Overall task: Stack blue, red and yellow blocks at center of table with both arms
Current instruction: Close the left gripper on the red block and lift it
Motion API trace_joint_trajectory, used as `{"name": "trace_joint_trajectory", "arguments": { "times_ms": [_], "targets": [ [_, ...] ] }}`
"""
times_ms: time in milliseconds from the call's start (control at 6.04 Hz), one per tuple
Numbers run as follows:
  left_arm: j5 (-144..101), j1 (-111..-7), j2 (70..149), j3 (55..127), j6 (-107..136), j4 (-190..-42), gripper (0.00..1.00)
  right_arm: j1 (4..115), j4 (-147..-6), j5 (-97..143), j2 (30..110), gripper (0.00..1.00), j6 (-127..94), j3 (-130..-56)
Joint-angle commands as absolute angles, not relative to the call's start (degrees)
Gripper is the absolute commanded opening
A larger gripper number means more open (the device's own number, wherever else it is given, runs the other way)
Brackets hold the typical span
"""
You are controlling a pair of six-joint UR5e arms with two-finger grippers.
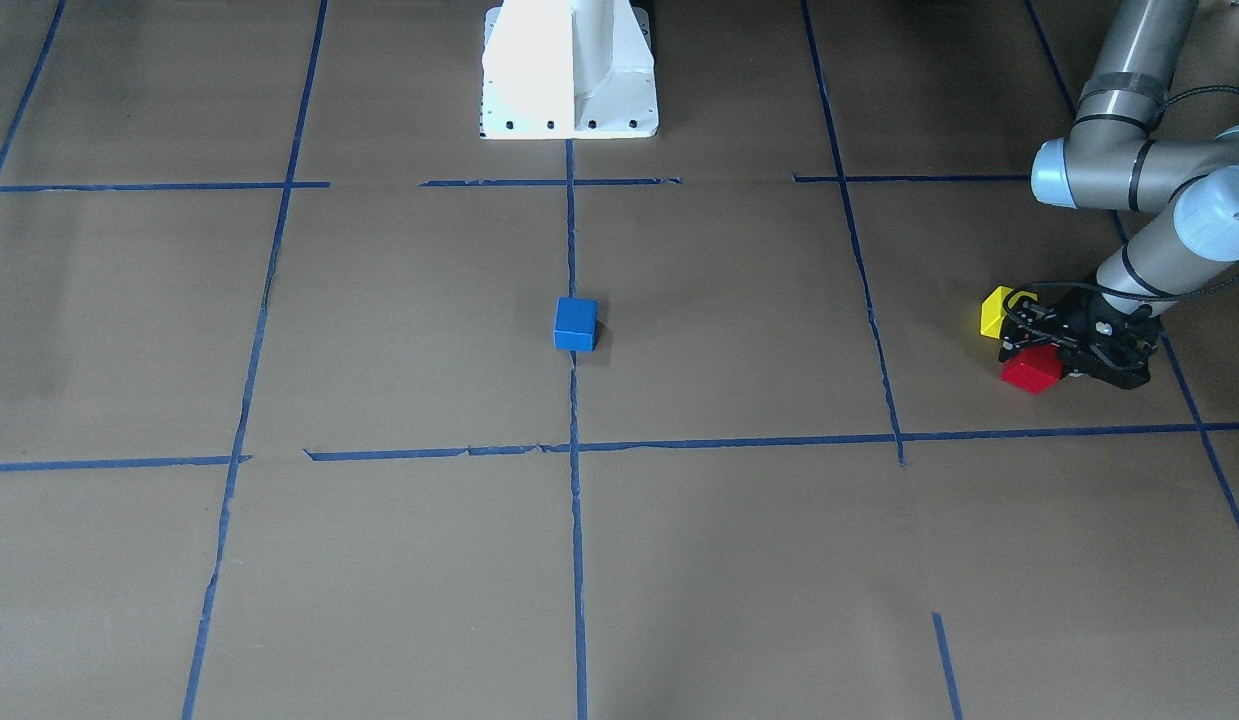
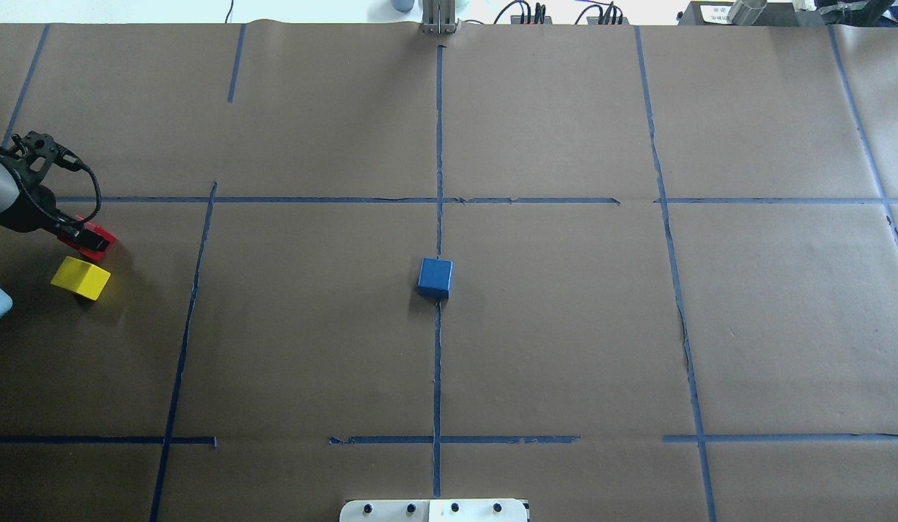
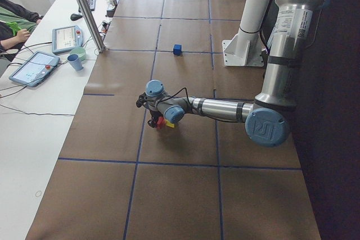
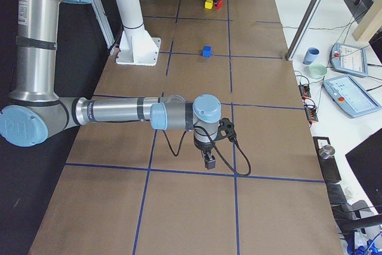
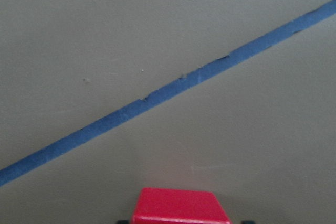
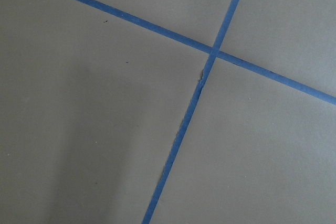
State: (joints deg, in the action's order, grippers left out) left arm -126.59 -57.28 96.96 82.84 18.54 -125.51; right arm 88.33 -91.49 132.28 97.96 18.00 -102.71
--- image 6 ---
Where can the blue tape strip long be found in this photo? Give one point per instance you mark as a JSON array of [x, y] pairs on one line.
[[205, 48]]

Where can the blue tape strip crossing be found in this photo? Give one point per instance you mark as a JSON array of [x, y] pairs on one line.
[[190, 111]]

